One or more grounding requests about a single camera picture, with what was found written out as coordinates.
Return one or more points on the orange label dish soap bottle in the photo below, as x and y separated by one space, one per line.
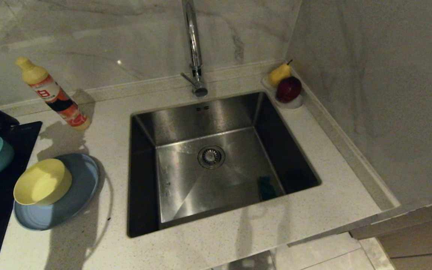
56 97

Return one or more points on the yellow bowl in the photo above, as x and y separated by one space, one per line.
43 183

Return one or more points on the grey blue plate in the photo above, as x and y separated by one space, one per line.
83 187

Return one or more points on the yellow green sponge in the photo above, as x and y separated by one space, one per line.
266 187

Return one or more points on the stainless steel sink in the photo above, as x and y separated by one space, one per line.
268 123

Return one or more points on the chrome faucet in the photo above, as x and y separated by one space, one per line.
195 48

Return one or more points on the round metal drain strainer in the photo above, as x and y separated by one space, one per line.
211 156

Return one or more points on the yellow pear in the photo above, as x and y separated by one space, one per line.
279 75

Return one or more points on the dark red apple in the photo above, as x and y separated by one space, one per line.
288 90

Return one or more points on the small white dish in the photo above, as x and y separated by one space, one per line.
294 105

